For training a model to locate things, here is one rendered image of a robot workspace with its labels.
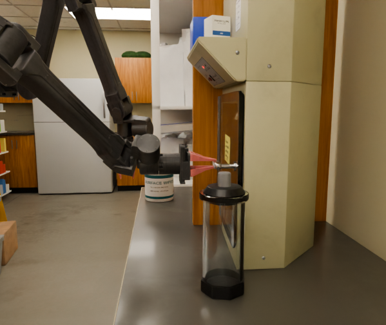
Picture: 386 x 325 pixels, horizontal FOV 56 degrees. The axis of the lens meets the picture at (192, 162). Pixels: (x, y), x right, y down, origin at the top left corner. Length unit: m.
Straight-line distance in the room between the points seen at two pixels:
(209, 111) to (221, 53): 0.39
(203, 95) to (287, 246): 0.56
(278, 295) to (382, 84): 0.67
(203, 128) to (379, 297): 0.71
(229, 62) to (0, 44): 0.47
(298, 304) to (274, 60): 0.55
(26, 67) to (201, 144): 0.65
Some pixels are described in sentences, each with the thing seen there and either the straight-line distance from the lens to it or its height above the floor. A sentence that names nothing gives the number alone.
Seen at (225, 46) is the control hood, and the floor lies 1.49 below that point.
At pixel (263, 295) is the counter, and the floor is 0.94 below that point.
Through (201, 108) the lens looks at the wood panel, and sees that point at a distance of 1.23.
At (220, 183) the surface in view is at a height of 1.19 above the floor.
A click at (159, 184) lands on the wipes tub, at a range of 1.58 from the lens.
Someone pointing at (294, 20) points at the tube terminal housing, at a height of 1.55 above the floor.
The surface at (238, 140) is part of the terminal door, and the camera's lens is 0.89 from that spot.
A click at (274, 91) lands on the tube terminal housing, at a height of 1.39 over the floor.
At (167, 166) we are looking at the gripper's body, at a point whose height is 1.20.
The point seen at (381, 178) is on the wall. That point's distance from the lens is 1.18.
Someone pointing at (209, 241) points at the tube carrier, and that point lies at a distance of 0.79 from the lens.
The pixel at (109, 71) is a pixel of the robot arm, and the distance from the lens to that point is 1.25.
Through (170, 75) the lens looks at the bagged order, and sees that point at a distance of 2.27.
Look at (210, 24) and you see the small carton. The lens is 0.94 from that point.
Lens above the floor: 1.35
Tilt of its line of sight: 8 degrees down
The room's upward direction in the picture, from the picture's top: straight up
